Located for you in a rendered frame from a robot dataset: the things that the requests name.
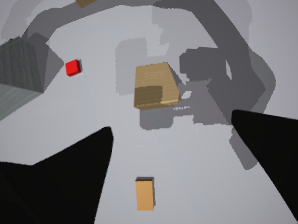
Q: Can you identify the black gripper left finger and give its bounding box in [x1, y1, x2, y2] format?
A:
[0, 125, 113, 224]

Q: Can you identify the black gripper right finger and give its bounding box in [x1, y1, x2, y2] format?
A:
[231, 109, 298, 222]

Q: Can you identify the red block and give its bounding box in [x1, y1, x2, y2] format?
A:
[65, 60, 81, 76]

